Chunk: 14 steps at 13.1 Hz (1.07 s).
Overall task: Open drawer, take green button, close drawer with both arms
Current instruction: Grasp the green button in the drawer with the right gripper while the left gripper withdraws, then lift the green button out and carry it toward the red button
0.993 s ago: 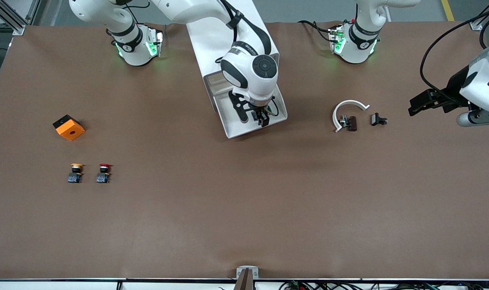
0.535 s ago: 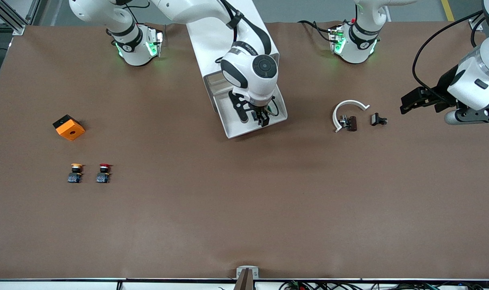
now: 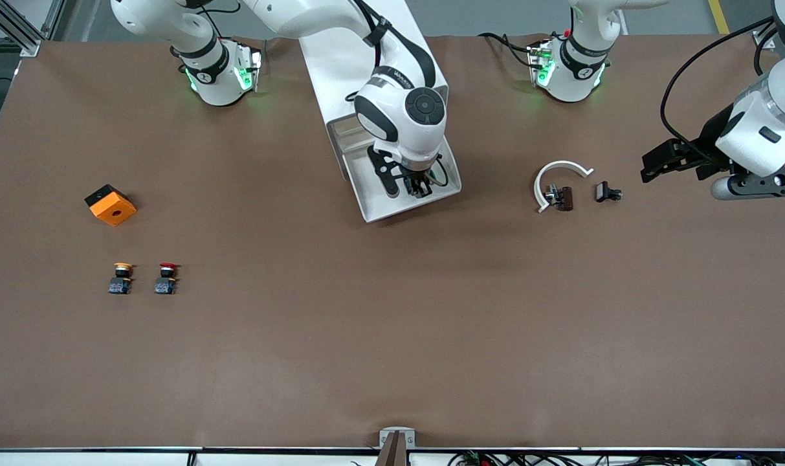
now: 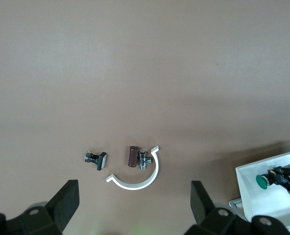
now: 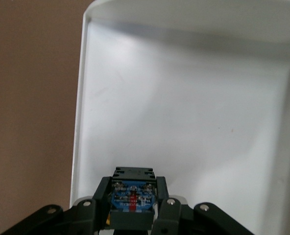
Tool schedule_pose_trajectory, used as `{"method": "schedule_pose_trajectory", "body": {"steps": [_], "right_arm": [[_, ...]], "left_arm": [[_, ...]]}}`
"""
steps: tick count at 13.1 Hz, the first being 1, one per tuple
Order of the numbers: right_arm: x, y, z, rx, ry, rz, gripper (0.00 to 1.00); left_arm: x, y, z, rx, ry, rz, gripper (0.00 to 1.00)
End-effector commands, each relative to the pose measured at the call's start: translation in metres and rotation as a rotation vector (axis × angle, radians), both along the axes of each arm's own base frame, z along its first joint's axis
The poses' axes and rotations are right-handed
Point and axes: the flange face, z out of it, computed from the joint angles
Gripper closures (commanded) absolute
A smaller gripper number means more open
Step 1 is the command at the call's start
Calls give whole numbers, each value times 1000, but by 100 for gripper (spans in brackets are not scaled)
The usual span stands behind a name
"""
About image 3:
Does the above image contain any red push button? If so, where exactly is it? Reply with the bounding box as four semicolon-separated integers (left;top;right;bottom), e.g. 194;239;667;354
154;262;179;295

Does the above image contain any orange button box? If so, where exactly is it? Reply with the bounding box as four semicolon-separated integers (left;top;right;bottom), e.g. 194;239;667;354
85;184;137;227

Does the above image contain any yellow push button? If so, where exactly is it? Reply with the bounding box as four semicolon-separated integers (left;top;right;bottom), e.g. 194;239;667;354
108;261;134;295

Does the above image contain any dark brown small component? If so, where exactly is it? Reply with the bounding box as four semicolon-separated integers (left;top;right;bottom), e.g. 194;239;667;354
545;185;574;212

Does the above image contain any brown table mat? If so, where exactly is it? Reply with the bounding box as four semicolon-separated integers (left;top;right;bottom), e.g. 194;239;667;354
0;34;785;450

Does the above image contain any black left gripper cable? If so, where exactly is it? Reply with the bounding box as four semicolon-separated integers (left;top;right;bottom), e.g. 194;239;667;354
661;16;775;159

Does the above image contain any white curved plastic bracket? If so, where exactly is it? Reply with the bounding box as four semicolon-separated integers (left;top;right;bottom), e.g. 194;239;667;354
534;160;594;214

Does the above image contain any black left arm base cable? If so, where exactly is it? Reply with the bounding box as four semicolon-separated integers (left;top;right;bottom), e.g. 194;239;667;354
478;31;536;69

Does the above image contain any grey metal edge bracket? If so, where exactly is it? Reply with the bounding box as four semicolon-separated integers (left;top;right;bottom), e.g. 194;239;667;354
379;427;416;450

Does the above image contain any black cable bundle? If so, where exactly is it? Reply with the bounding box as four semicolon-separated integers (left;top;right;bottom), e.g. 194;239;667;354
447;450;785;466

